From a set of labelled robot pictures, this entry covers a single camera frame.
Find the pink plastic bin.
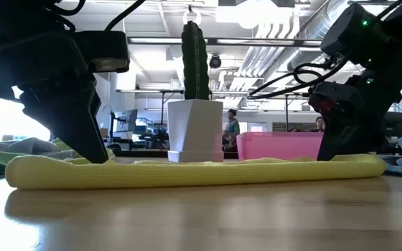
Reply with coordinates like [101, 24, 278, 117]
[236, 131, 324, 162]

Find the black metal gantry frame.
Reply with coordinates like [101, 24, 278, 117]
[283, 92, 313, 132]

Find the person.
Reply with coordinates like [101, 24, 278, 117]
[311, 116, 326, 133]
[223, 108, 241, 153]

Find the black ceiling camera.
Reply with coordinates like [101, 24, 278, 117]
[209, 54, 223, 70]

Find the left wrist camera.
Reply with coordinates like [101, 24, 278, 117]
[73, 30, 131, 74]

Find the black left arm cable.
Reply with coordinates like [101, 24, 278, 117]
[104, 0, 147, 32]

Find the yellow microfiber towel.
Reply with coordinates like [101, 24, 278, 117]
[4, 153, 387, 191]

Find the grey microfiber towel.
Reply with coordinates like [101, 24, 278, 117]
[0, 137, 83, 161]

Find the black desktop monitor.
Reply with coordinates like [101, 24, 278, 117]
[384, 111, 402, 139]

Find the silver ventilation duct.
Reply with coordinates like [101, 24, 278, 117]
[288, 0, 348, 70]

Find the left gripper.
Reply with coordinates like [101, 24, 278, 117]
[0, 31, 110, 165]

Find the white faceted plant pot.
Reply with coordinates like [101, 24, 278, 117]
[167, 99, 225, 163]

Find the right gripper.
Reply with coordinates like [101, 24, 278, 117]
[317, 69, 402, 162]

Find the green cactus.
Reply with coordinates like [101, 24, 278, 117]
[181, 20, 211, 101]

